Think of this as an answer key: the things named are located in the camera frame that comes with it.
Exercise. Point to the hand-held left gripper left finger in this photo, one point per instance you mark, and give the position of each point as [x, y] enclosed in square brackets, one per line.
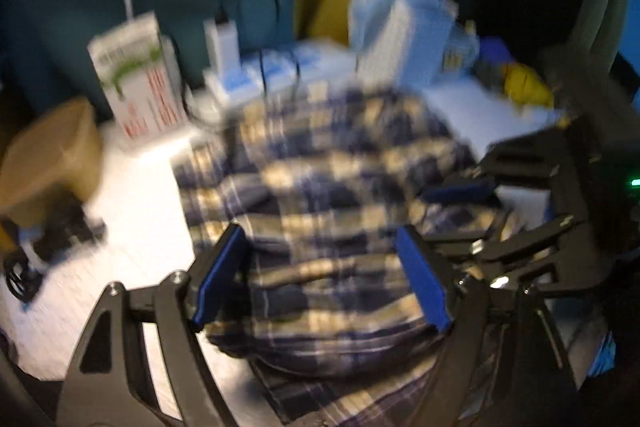
[220, 272]

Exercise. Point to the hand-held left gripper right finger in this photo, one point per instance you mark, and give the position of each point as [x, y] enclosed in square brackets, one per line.
[425, 282]

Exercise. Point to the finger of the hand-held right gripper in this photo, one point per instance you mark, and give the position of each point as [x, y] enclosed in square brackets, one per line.
[505, 252]
[462, 192]

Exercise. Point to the blue plaid flannel shirt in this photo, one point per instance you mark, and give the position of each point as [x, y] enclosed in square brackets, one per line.
[325, 187]

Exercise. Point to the purple cloth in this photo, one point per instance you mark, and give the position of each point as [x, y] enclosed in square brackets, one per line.
[492, 52]

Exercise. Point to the white perforated plastic basket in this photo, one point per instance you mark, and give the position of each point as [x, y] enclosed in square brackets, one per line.
[400, 47]

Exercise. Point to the black metal tool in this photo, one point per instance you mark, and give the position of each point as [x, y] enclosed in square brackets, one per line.
[55, 237]

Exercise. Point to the brown cardboard box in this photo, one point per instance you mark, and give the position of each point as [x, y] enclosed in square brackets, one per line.
[50, 157]

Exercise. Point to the white green carton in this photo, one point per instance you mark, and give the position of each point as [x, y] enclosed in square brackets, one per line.
[135, 82]

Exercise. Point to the white power strip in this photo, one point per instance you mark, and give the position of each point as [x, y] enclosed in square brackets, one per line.
[280, 67]

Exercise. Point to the white plug-in charger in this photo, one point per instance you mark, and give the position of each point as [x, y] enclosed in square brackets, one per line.
[222, 49]

